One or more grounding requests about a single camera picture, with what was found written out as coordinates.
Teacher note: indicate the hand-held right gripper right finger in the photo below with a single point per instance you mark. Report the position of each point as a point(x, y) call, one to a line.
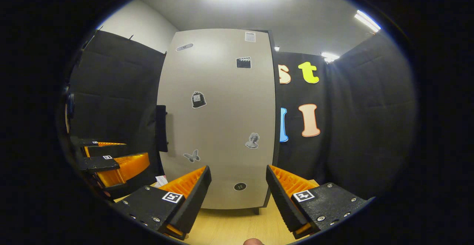
point(283, 200)

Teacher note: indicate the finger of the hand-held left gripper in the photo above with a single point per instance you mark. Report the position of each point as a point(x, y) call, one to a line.
point(126, 167)
point(107, 150)

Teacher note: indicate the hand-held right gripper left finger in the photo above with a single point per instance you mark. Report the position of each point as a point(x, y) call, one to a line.
point(198, 197)

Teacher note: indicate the grey cabinet door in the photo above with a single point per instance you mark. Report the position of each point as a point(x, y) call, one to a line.
point(222, 119)

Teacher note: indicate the black backdrop cloth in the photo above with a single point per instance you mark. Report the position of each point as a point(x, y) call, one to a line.
point(370, 126)

